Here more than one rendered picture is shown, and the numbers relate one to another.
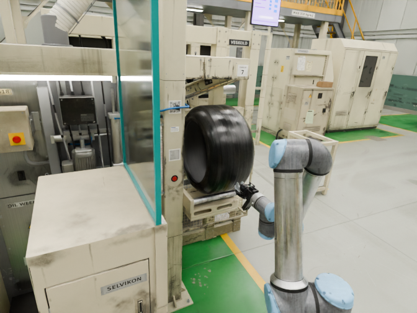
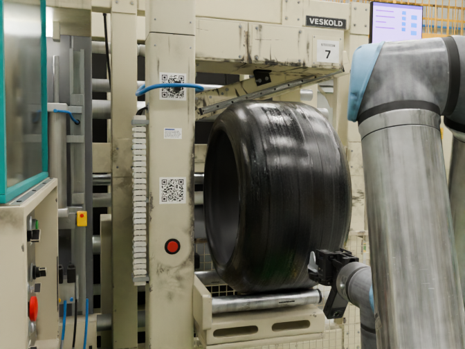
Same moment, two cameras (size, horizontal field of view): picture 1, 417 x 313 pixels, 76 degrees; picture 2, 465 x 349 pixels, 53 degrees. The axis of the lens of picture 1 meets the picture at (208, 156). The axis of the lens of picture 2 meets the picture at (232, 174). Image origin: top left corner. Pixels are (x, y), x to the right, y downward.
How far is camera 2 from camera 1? 59 cm
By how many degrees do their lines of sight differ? 21
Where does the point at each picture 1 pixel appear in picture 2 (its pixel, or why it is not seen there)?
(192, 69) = (224, 43)
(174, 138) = (172, 154)
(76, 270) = not seen: outside the picture
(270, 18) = not seen: hidden behind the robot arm
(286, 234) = (405, 290)
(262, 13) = (389, 38)
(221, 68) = (284, 45)
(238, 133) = (309, 138)
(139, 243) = not seen: outside the picture
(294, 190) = (416, 156)
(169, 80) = (161, 32)
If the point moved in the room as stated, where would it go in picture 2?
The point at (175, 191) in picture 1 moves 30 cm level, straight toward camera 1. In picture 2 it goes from (174, 278) to (147, 316)
